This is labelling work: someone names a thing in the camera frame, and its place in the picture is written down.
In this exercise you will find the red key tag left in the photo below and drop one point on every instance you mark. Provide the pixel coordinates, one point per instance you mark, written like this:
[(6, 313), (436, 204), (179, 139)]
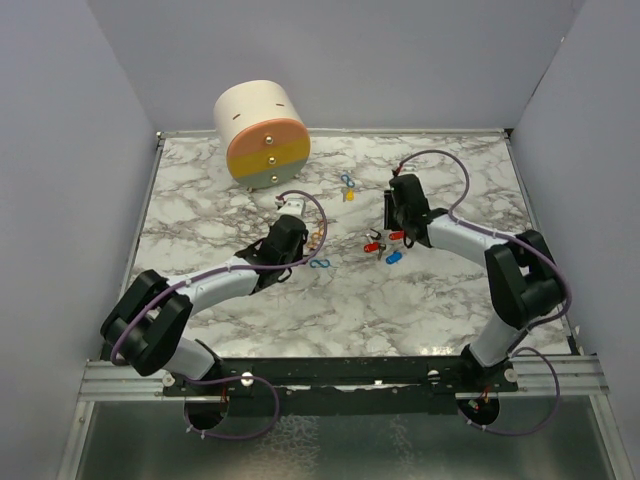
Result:
[(373, 247)]

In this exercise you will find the red key tag right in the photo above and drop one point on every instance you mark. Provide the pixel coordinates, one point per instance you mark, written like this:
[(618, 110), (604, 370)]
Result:
[(397, 235)]

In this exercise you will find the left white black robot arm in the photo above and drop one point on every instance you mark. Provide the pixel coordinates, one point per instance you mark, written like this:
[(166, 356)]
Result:
[(146, 326)]

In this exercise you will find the blue s carabiner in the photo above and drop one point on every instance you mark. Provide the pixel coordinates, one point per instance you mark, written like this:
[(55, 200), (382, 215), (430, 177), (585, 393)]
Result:
[(348, 181), (322, 263)]

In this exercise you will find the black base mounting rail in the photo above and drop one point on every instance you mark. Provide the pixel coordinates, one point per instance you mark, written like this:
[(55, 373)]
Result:
[(342, 386)]

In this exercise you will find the blue key tag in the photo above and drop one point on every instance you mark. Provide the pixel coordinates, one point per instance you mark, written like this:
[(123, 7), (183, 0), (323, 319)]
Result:
[(394, 258)]

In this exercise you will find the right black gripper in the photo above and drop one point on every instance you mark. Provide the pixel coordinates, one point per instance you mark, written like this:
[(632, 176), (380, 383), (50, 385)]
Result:
[(390, 224)]

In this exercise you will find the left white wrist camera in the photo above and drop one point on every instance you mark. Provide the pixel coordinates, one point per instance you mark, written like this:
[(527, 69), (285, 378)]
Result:
[(294, 207)]

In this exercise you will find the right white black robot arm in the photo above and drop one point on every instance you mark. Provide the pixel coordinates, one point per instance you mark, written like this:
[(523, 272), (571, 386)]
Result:
[(524, 283)]

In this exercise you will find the round three-drawer storage box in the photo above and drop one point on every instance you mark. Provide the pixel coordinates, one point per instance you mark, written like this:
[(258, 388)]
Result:
[(266, 141)]

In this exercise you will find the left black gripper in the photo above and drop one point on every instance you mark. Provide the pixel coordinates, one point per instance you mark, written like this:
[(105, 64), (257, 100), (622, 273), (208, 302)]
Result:
[(300, 251)]

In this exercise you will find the orange S carabiner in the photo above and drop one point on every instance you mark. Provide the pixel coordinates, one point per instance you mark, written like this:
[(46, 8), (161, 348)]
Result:
[(316, 236)]

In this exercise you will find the red key tag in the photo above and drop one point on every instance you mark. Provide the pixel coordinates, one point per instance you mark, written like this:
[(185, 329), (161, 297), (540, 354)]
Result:
[(397, 235), (373, 247)]

